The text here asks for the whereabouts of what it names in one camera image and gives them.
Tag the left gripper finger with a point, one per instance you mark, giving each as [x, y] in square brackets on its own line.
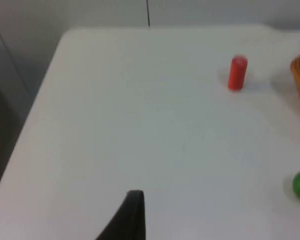
[130, 220]

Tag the red cylinder block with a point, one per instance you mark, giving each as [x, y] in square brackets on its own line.
[237, 73]

